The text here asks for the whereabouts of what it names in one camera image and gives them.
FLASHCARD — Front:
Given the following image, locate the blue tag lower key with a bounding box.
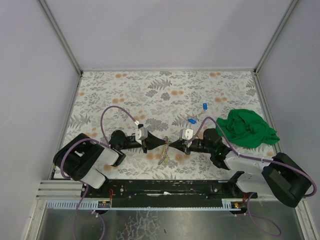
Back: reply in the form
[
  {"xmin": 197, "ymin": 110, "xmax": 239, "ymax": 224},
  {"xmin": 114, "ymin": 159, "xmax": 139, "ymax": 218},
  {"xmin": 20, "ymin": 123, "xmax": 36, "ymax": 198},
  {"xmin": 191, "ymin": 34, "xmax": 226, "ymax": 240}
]
[{"xmin": 188, "ymin": 118, "xmax": 197, "ymax": 124}]

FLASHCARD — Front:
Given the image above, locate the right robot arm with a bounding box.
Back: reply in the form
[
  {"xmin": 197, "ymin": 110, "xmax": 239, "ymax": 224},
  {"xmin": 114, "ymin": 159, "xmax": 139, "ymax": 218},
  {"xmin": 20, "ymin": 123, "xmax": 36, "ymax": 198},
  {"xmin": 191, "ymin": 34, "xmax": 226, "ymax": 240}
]
[{"xmin": 170, "ymin": 128, "xmax": 313, "ymax": 208}]

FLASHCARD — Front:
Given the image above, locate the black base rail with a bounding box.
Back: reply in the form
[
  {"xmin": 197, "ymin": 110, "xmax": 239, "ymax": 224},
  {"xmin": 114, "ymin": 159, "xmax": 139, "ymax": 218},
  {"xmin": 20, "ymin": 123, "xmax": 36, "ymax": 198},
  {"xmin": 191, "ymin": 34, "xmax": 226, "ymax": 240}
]
[{"xmin": 85, "ymin": 179, "xmax": 251, "ymax": 209}]

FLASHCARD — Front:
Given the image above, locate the blue tag key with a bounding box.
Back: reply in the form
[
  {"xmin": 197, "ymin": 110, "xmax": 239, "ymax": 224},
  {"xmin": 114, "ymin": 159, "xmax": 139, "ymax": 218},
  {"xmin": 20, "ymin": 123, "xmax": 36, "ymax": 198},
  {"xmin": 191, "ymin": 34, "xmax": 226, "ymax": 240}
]
[
  {"xmin": 200, "ymin": 103, "xmax": 208, "ymax": 115},
  {"xmin": 188, "ymin": 118, "xmax": 197, "ymax": 124}
]

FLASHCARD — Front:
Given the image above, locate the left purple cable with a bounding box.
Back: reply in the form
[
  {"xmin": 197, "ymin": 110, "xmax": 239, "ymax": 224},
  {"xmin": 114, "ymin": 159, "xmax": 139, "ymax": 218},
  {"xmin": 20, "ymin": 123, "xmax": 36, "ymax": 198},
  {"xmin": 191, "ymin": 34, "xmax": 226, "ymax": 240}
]
[{"xmin": 59, "ymin": 106, "xmax": 141, "ymax": 240}]

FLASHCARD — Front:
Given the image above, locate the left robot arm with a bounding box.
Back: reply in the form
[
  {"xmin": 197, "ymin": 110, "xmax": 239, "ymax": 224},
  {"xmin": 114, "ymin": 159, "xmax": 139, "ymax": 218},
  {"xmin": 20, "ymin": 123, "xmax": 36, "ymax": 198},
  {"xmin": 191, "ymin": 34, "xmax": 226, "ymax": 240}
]
[{"xmin": 53, "ymin": 127, "xmax": 166, "ymax": 189}]

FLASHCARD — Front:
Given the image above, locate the numbered keyring organizer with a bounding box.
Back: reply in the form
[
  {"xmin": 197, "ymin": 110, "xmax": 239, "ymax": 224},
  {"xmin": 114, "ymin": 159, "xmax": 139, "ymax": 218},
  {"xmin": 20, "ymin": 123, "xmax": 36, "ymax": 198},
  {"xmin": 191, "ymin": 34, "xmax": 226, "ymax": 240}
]
[{"xmin": 158, "ymin": 136, "xmax": 170, "ymax": 165}]

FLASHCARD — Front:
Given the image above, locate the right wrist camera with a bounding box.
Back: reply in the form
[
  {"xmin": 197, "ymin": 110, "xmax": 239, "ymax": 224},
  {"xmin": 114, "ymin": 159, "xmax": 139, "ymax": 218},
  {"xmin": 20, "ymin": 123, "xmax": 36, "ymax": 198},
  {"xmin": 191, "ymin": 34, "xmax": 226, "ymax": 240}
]
[{"xmin": 179, "ymin": 128, "xmax": 194, "ymax": 141}]

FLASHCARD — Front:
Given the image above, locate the blue tag upper key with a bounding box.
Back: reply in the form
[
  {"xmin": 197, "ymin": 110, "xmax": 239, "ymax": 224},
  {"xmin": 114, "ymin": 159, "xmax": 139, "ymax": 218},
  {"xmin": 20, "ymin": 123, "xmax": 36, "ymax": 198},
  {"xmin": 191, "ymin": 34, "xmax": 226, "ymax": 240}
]
[{"xmin": 200, "ymin": 103, "xmax": 208, "ymax": 115}]

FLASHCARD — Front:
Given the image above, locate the green cloth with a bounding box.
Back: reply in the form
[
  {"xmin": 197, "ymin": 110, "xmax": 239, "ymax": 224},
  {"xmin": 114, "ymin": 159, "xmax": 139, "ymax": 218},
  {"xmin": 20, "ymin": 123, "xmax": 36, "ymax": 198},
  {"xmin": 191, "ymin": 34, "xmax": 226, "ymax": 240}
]
[{"xmin": 216, "ymin": 109, "xmax": 280, "ymax": 149}]

